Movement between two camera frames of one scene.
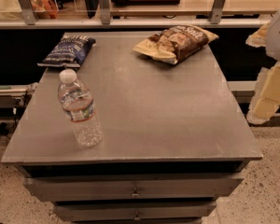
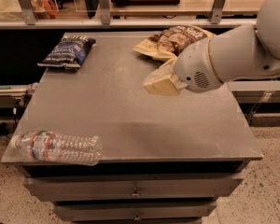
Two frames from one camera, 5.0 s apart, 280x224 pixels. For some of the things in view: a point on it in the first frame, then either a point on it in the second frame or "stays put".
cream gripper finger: x=258 y=39 to x=164 y=71
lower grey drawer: x=119 y=212 stays put
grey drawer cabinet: x=175 y=138 stays put
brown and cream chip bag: x=175 y=43 stays put
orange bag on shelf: x=44 y=7 stays put
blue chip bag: x=72 y=50 stays put
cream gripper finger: x=265 y=104 to x=167 y=85
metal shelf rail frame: x=28 y=20 stays put
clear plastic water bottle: x=78 y=104 to x=46 y=146
